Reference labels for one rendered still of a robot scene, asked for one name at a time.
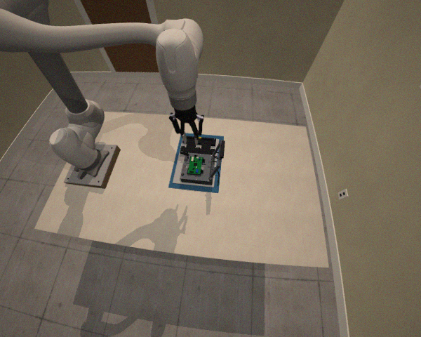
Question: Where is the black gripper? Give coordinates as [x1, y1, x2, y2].
[169, 106, 204, 145]

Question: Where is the green circuit board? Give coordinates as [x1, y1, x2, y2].
[188, 157, 203, 174]

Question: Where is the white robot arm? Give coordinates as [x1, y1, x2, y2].
[0, 0, 203, 180]

